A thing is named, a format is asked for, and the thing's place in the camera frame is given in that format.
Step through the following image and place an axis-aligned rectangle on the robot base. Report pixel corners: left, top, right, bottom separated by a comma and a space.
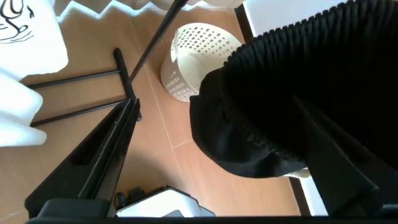
114, 185, 216, 218

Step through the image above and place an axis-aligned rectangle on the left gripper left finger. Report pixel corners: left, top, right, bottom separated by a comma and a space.
24, 98, 141, 218

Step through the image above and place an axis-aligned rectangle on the black garment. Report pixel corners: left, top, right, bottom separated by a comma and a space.
189, 0, 398, 179

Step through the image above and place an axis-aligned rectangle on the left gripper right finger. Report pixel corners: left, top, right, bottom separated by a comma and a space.
294, 96, 398, 217

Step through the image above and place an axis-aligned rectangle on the white laundry basket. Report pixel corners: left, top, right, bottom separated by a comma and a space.
160, 22, 243, 103

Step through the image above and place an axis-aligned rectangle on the black clothes rack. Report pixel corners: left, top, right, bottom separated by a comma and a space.
27, 0, 189, 128

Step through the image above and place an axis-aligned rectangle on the white printed t-shirt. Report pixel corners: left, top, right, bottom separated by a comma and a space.
0, 0, 69, 147

